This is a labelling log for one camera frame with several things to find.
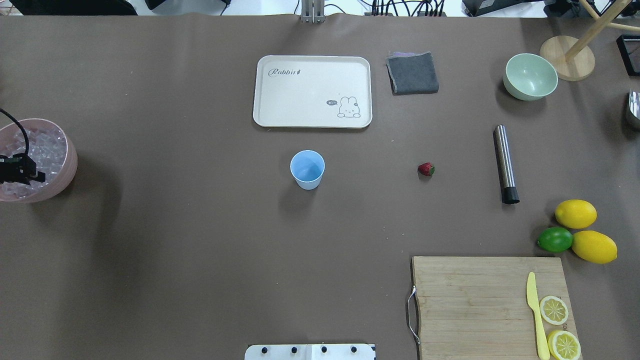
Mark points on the yellow lemon upper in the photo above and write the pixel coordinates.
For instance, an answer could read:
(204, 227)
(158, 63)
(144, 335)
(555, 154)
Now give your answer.
(575, 214)

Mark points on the green lime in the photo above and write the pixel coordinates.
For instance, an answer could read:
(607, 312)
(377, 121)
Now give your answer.
(555, 239)

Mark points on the pink bowl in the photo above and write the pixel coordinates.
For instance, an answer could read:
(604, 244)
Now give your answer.
(66, 175)

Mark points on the red strawberry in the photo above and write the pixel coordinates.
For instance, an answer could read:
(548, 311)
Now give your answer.
(427, 169)

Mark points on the steel muddler black tip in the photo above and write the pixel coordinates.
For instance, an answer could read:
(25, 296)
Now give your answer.
(509, 191)

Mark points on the aluminium camera mount post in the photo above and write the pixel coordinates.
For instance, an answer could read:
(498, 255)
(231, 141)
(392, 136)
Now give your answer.
(313, 11)

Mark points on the wooden stand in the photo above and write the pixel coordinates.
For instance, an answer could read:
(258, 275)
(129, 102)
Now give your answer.
(571, 57)

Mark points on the lemon slice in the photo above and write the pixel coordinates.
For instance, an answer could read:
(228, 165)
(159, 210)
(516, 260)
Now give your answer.
(554, 310)
(564, 345)

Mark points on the steel ice scoop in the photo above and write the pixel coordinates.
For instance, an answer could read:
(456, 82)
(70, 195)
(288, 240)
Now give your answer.
(632, 113)

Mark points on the black box at edge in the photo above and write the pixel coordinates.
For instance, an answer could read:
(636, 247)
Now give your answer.
(629, 48)

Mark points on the light blue cup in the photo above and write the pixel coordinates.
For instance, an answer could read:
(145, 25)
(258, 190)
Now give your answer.
(307, 168)

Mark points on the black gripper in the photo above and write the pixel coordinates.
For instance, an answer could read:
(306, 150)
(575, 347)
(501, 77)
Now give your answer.
(17, 170)

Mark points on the grey folded cloth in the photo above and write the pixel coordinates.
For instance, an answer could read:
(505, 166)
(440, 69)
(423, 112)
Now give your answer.
(412, 73)

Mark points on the yellow lemon lower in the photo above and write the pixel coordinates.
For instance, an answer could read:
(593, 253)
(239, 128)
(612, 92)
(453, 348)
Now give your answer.
(595, 247)

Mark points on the lemon slice upper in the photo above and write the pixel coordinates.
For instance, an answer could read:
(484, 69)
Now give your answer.
(554, 310)

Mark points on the cream rabbit tray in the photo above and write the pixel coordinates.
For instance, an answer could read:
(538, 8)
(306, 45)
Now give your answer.
(313, 91)

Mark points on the lemon slice lower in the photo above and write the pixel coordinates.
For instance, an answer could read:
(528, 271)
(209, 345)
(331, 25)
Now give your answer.
(564, 345)

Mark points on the wooden cutting board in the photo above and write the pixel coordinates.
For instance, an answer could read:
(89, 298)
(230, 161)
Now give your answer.
(476, 308)

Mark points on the yellow plastic knife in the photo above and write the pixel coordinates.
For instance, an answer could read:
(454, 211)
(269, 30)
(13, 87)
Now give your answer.
(541, 345)

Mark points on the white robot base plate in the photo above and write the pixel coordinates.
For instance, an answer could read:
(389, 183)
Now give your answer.
(318, 351)

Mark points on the mint green bowl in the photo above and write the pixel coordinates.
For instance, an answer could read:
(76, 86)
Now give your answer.
(529, 77)

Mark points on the clear ice cubes pile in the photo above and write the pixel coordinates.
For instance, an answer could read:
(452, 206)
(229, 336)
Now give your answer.
(48, 150)

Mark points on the yellow lemon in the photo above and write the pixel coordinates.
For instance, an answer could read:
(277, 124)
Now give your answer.
(575, 214)
(595, 247)

